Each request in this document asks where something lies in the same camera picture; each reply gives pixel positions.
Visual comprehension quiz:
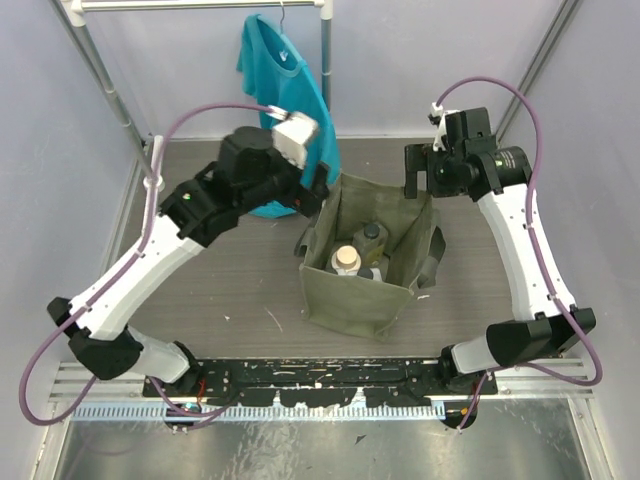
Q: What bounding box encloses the beige round bottle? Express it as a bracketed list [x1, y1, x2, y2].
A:
[330, 245, 362, 276]

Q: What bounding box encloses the clear bottle black cap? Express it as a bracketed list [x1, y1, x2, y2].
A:
[352, 222, 389, 266]

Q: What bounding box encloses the olive canvas bag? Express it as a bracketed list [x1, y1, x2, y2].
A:
[296, 173, 446, 340]

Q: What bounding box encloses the white bottle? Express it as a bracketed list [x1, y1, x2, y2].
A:
[357, 267, 384, 282]

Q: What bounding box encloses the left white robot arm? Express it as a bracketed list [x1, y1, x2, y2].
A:
[47, 149, 329, 396]

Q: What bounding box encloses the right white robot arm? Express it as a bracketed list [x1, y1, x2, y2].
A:
[404, 144, 596, 394]

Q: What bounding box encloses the teal t-shirt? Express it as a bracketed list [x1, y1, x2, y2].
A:
[236, 13, 341, 220]

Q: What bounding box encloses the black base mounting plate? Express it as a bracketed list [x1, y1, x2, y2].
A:
[161, 357, 481, 408]

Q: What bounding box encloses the white metal clothes rack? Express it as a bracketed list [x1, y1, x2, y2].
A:
[49, 0, 334, 241]

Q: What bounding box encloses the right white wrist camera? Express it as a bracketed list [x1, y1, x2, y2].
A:
[428, 102, 494, 159]

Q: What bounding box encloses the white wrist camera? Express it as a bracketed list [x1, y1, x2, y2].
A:
[268, 106, 319, 170]
[428, 102, 494, 159]

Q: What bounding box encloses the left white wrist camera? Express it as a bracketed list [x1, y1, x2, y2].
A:
[268, 106, 319, 170]

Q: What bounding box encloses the wire clothes hanger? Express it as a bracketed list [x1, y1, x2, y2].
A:
[279, 0, 286, 35]

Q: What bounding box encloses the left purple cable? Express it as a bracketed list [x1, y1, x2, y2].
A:
[18, 103, 281, 431]

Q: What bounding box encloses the purple cable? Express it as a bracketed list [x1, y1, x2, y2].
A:
[434, 75, 604, 431]
[18, 103, 281, 431]

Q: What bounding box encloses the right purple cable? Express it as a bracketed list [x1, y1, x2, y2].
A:
[434, 75, 604, 431]

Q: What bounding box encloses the white slotted cable duct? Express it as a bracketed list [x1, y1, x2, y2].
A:
[71, 401, 446, 422]

